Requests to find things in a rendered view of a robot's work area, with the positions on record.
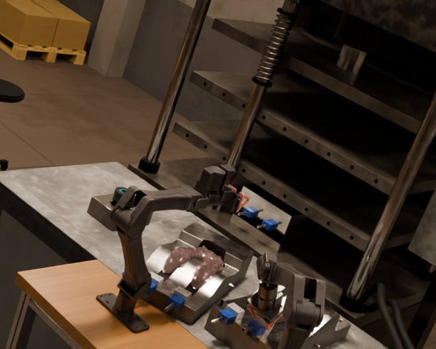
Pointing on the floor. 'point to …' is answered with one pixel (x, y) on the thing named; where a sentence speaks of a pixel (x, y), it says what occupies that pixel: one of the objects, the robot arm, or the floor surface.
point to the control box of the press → (433, 256)
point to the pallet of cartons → (37, 29)
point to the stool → (0, 93)
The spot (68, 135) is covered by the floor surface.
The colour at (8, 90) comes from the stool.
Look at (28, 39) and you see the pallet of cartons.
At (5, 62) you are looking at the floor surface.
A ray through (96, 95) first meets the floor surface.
